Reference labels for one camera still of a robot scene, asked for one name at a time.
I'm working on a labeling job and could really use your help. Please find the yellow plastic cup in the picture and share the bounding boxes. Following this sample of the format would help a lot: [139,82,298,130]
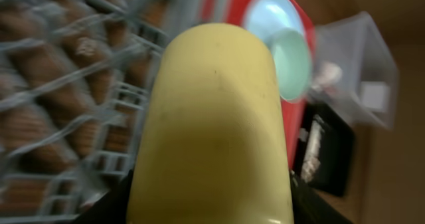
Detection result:
[127,23,294,223]

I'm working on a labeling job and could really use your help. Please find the black tray bin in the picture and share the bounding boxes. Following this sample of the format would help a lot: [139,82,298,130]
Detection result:
[292,103,355,197]

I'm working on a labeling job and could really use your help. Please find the white napkin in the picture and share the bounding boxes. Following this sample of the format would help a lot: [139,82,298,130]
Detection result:
[311,62,343,91]

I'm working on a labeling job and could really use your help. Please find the clear plastic bin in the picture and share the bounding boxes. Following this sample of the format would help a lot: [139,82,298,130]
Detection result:
[309,12,399,129]

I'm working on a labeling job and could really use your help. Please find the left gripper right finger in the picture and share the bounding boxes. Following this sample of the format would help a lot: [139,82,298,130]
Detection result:
[290,170,352,224]

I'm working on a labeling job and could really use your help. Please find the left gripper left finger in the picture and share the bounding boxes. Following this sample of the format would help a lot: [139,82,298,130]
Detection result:
[71,169,133,224]

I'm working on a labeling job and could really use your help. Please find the light green bowl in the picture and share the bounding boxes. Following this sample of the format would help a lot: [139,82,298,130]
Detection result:
[270,29,312,102]

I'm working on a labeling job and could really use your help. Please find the light blue plate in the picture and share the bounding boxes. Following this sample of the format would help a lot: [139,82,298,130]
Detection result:
[242,0,305,47]

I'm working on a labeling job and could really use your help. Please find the grey dishwasher rack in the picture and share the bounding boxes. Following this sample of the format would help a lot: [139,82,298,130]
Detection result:
[1,0,204,223]

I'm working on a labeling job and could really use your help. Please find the red serving tray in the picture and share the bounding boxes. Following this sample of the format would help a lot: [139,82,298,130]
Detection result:
[201,0,315,167]

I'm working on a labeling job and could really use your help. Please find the food scraps rice and nuts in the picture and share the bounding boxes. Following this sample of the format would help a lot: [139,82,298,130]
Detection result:
[301,114,325,183]

